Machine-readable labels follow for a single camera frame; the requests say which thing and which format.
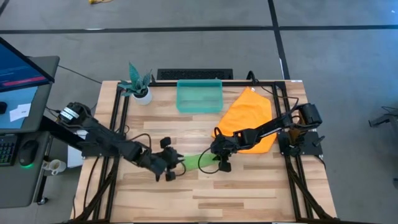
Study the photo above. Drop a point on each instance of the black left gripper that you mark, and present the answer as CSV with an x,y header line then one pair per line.
x,y
168,158

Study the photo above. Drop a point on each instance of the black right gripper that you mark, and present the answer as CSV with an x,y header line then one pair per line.
x,y
224,146

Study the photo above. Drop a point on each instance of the green microfiber towel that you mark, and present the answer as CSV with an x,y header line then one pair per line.
x,y
196,161

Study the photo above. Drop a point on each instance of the orange microfiber towel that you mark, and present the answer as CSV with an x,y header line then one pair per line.
x,y
248,112

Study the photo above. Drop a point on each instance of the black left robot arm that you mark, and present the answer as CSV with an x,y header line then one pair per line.
x,y
105,137

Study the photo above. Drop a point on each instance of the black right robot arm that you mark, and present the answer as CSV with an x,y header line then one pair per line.
x,y
273,126

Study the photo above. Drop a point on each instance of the teal translucent plastic basket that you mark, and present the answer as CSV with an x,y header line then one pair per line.
x,y
199,96

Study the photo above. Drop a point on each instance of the artificial plant in white pot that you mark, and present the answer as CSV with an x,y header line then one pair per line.
x,y
138,85

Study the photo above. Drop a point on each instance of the white box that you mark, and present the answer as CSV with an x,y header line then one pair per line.
x,y
74,157

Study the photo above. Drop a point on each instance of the white cup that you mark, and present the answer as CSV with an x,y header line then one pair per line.
x,y
56,167

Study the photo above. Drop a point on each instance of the black cart support bar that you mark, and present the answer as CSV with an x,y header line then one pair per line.
x,y
54,129

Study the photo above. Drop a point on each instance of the black computer mouse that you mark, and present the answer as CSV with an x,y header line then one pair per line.
x,y
27,152

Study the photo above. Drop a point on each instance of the grey computer cart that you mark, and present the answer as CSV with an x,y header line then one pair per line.
x,y
18,183

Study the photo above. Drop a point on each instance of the white paper note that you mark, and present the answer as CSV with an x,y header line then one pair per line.
x,y
20,112

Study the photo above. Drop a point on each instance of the backlit black keyboard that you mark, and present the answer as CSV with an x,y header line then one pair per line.
x,y
7,151

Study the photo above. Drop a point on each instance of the computer monitor with blue screen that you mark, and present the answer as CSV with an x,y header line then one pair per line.
x,y
18,68

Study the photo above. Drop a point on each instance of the small black device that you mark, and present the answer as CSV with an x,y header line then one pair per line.
x,y
2,107

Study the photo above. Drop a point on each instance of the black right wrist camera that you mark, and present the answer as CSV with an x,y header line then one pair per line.
x,y
224,166

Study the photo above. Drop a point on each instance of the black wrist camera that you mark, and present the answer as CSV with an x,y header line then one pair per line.
x,y
224,166
170,176

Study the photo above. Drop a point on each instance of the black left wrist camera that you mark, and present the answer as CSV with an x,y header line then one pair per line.
x,y
170,176

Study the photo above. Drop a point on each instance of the black aluminium table frame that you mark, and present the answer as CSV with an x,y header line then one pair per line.
x,y
236,83

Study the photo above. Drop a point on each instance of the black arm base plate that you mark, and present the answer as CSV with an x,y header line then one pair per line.
x,y
311,147
90,153

